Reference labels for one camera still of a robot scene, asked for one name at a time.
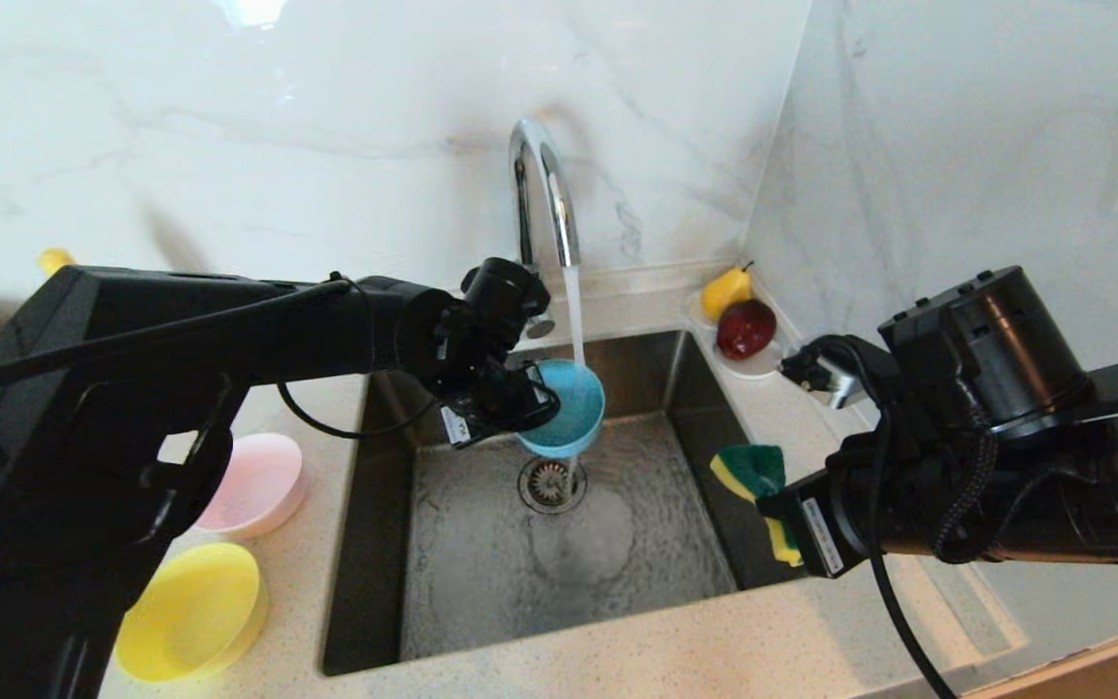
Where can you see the green and yellow sponge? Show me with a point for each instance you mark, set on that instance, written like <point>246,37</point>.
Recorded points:
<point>758,471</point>

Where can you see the stainless steel sink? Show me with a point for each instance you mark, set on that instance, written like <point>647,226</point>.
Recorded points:
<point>481,582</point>

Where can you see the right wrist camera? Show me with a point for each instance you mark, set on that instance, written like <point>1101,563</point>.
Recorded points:
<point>826,374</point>

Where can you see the small white dish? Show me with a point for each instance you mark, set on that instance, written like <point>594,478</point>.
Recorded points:
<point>760,367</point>

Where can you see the yellow plastic bowl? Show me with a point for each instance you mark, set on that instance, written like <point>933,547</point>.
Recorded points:
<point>192,614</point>

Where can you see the orange dish soap bottle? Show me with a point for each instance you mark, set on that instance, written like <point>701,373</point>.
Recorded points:
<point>54,260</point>

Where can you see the red apple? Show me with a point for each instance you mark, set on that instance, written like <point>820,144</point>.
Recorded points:
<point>745,330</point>

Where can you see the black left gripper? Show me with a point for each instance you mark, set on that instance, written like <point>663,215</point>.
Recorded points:
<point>476,388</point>

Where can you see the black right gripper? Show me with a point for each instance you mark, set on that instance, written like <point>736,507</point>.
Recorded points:
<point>840,524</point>

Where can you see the pink plastic bowl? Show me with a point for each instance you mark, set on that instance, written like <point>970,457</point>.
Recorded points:
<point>263,485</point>

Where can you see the yellow pear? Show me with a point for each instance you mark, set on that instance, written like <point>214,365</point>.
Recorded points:
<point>724,294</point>

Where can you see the metal sink drain strainer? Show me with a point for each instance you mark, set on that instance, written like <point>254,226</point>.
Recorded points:
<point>549,485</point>

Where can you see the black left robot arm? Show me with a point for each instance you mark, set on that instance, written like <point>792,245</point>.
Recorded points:
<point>132,408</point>

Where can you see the chrome gooseneck faucet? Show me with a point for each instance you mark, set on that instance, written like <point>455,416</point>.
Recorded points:
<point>559,194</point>

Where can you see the blue plastic bowl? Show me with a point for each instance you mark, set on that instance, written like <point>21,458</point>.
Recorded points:
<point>574,408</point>

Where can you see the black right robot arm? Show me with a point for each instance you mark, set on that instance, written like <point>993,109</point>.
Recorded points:
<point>1035,447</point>

